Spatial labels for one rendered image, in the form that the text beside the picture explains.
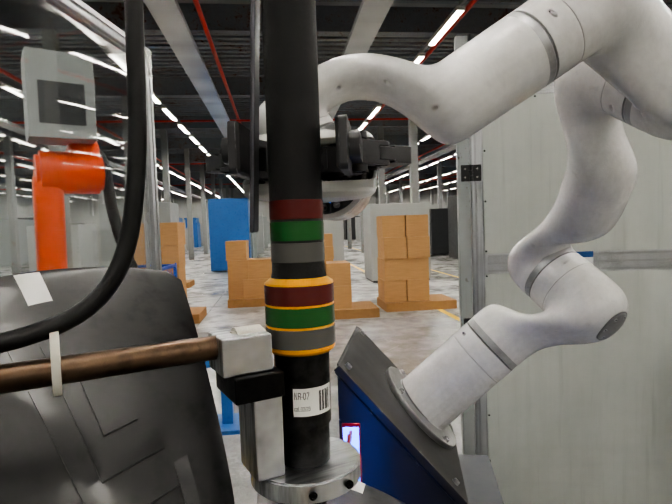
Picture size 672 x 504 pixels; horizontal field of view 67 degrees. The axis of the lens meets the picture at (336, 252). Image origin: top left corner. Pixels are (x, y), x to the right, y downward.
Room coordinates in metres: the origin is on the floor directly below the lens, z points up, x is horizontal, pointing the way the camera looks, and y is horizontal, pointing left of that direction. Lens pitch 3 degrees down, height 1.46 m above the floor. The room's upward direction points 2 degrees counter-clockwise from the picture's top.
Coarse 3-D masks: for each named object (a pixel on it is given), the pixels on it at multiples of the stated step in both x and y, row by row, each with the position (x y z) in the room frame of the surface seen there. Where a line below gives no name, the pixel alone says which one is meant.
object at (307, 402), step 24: (288, 360) 0.30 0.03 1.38; (312, 360) 0.30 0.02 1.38; (288, 384) 0.30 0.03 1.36; (312, 384) 0.30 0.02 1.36; (288, 408) 0.30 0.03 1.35; (312, 408) 0.30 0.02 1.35; (288, 432) 0.30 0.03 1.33; (312, 432) 0.30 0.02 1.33; (288, 456) 0.30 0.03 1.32; (312, 456) 0.30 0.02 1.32
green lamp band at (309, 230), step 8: (272, 224) 0.31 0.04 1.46; (280, 224) 0.30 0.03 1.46; (288, 224) 0.30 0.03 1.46; (296, 224) 0.30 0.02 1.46; (304, 224) 0.30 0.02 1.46; (312, 224) 0.30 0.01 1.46; (320, 224) 0.31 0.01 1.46; (272, 232) 0.31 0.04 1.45; (280, 232) 0.30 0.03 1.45; (288, 232) 0.30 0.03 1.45; (296, 232) 0.30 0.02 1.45; (304, 232) 0.30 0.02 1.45; (312, 232) 0.30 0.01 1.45; (320, 232) 0.31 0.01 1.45; (272, 240) 0.31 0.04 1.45; (280, 240) 0.30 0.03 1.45; (288, 240) 0.30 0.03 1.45; (296, 240) 0.30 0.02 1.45; (304, 240) 0.30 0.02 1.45
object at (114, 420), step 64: (0, 320) 0.34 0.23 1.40; (128, 320) 0.37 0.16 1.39; (192, 320) 0.40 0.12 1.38; (64, 384) 0.32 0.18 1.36; (128, 384) 0.33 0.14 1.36; (192, 384) 0.35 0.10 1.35; (0, 448) 0.28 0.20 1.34; (64, 448) 0.29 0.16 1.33; (128, 448) 0.30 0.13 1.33; (192, 448) 0.31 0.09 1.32
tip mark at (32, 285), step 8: (16, 280) 0.36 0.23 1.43; (24, 280) 0.37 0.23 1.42; (32, 280) 0.37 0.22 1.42; (40, 280) 0.37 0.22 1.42; (24, 288) 0.36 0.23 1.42; (32, 288) 0.36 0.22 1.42; (40, 288) 0.37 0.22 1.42; (24, 296) 0.36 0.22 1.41; (32, 296) 0.36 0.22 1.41; (40, 296) 0.36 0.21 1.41; (48, 296) 0.36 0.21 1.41; (32, 304) 0.35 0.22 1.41
